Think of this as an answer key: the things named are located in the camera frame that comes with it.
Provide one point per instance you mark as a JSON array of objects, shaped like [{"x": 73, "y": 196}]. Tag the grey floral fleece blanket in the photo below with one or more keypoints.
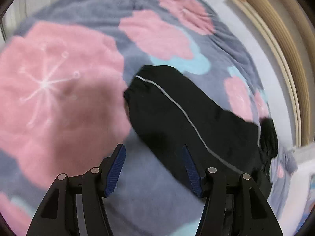
[{"x": 73, "y": 83}]

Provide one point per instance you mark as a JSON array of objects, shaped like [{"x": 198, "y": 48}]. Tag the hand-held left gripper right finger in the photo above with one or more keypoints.
[{"x": 193, "y": 174}]

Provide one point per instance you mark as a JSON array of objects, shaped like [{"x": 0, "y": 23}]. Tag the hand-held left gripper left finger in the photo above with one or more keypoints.
[{"x": 115, "y": 170}]

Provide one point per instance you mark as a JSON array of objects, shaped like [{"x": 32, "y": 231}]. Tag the white printed cloth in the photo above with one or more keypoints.
[{"x": 299, "y": 177}]

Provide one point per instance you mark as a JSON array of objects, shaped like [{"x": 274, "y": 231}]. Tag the black pants with grey piping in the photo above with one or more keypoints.
[{"x": 172, "y": 118}]

